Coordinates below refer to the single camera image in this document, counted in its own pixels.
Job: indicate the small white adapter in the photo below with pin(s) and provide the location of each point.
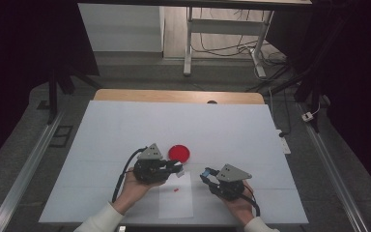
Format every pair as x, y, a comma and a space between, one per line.
307, 116

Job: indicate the white power strip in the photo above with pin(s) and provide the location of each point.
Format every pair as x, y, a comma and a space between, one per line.
285, 145

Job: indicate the aluminium rail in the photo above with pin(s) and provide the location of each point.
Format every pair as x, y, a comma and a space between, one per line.
29, 167
331, 167

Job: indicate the blue stamp cap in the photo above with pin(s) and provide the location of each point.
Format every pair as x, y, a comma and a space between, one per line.
205, 173

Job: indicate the black stand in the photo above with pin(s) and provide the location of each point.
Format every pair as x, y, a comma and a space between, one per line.
314, 90
52, 93

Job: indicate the large white table cover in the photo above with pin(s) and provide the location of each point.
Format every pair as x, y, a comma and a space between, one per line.
225, 129

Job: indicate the dark curtain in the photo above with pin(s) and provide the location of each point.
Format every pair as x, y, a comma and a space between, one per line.
19, 64
360, 80

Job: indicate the dark table grommet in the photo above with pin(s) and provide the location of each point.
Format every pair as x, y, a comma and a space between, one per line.
212, 102

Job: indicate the white paper sheet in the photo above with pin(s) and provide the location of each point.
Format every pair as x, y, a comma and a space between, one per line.
176, 203

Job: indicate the white-legged desk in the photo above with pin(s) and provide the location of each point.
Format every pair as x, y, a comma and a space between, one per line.
187, 48

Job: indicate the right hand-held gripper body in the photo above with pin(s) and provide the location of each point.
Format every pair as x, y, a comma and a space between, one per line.
230, 185

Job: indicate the person's right hand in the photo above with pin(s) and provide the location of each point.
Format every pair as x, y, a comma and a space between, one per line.
238, 206

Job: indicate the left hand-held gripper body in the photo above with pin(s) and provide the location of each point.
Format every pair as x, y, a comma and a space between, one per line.
149, 170

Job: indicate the person's left hand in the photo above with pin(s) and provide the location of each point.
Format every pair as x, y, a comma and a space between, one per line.
135, 190

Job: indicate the round red ink pad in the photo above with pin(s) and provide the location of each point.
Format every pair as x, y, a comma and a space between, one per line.
179, 153

